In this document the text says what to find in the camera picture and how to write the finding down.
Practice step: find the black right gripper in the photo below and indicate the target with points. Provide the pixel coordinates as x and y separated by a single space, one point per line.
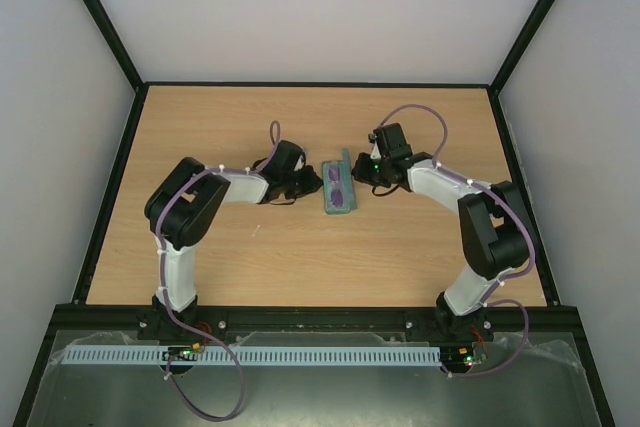
364 167

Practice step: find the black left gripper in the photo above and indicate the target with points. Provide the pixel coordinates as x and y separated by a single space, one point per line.
312 184

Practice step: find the pink transparent sunglasses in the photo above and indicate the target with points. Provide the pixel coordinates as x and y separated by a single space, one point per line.
336 197

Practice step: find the grey glasses case green lining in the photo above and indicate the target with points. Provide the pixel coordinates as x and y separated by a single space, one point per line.
347 181

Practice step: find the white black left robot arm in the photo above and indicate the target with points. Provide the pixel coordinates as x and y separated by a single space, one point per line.
182 210

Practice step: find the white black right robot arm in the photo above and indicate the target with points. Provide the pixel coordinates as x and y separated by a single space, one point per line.
496 232

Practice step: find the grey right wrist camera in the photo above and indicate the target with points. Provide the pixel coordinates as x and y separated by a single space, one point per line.
375 153

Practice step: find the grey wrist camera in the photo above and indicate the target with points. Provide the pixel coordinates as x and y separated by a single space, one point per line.
375 153
302 159

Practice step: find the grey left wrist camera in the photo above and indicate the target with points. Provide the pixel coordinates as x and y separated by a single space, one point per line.
302 159

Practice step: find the light blue slotted cable duct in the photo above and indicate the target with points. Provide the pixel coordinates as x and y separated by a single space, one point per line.
140 355

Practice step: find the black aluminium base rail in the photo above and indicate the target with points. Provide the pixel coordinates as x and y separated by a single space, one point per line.
230 323

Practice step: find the black enclosure frame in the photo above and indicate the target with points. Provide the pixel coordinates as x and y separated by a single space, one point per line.
553 316

